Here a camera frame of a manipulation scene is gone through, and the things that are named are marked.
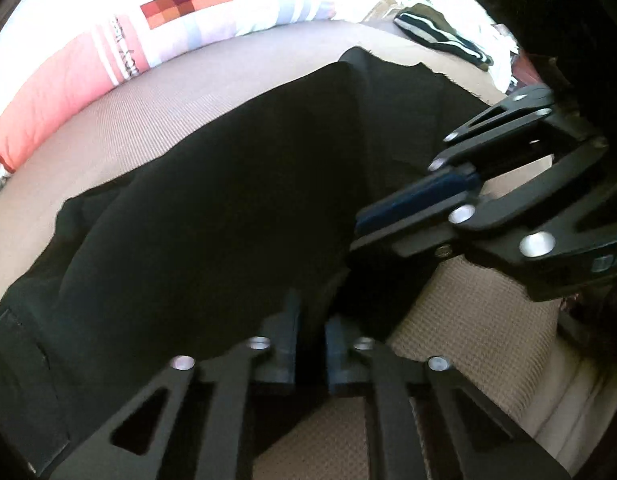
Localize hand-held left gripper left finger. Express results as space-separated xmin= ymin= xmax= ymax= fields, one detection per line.
xmin=48 ymin=290 xmax=302 ymax=480

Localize black pants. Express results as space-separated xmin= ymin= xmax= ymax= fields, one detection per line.
xmin=0 ymin=46 xmax=504 ymax=480

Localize pale bed sheet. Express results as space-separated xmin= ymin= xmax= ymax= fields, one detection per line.
xmin=519 ymin=340 xmax=614 ymax=478

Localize dark white-striped garment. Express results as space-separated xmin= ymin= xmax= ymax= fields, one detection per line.
xmin=393 ymin=2 xmax=494 ymax=71

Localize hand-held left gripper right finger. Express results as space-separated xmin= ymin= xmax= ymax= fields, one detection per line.
xmin=325 ymin=316 xmax=572 ymax=480

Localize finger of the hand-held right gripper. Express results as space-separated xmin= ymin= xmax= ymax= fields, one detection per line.
xmin=356 ymin=85 xmax=584 ymax=226
xmin=349 ymin=132 xmax=617 ymax=303

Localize beige woven bed mat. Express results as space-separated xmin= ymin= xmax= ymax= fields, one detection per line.
xmin=0 ymin=19 xmax=564 ymax=480

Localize pink checkered long pillow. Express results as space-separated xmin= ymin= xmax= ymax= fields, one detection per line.
xmin=0 ymin=0 xmax=337 ymax=173

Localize reddish cloth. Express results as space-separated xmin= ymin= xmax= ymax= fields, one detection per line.
xmin=511 ymin=52 xmax=547 ymax=88

